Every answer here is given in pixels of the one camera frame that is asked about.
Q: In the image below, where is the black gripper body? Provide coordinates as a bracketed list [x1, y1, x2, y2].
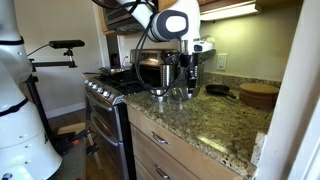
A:
[179, 53, 200, 80]

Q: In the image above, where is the small stainless steel bowl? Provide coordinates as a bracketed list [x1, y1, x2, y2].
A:
[171, 86, 202, 102]
[149, 87, 171, 104]

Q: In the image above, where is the black cast iron skillet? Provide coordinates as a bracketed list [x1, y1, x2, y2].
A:
[205, 84, 238, 100]

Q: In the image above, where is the round wooden board stack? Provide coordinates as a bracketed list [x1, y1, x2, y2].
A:
[238, 82, 280, 111]

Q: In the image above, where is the under-cabinet light strip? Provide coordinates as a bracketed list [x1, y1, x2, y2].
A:
[199, 2, 263, 22]

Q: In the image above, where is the wooden upper cabinet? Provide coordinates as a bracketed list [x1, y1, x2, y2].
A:
[158, 0, 304, 24]

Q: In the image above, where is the large wooden drawer front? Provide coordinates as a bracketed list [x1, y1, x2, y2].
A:
[126, 105, 242, 180]

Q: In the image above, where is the steel frying pan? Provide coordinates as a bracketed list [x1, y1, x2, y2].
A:
[83, 67, 126, 77]

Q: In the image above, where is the stainless steel gas range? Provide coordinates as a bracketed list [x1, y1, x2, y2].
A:
[82, 48, 179, 180]

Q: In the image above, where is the flat tan board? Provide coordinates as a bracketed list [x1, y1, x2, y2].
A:
[56, 122, 87, 136]

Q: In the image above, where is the black orange clamp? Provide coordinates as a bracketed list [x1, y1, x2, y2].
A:
[53, 128, 103, 169]

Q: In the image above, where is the grey robot mounting table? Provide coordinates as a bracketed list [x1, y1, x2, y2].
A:
[49, 139, 87, 180]

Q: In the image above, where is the white wall outlet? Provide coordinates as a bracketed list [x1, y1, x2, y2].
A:
[216, 53, 228, 71]

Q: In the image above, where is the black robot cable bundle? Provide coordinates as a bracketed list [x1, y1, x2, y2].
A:
[91, 0, 195, 94]

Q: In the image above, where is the metal drawer handle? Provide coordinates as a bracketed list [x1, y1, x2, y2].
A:
[152, 131, 170, 146]
[155, 164, 172, 180]

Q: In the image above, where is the black stereo camera bar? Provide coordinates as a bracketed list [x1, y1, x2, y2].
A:
[48, 39, 86, 50]

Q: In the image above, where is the black camera stand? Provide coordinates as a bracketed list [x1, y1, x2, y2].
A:
[21, 48, 78, 141]

